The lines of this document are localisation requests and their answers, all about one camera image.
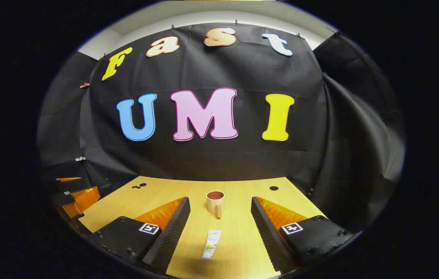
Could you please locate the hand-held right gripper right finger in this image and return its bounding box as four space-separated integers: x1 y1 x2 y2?
251 196 360 274

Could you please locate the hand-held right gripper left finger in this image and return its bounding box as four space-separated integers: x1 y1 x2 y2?
90 196 191 274

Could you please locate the white toothpaste tube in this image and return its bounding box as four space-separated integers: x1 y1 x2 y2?
201 230 223 260

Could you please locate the beige cup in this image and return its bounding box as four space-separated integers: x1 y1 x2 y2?
206 191 225 219

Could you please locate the wooden desktop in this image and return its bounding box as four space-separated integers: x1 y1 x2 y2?
78 176 327 279

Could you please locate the black backdrop cloth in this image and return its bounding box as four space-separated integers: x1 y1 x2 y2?
37 21 406 233

